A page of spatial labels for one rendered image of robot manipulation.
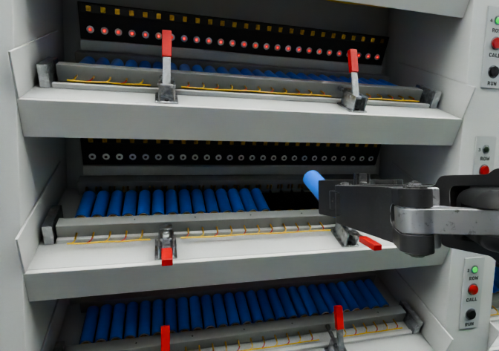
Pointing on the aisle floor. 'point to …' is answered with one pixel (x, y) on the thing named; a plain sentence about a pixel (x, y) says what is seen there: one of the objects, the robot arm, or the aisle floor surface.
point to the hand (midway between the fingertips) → (356, 198)
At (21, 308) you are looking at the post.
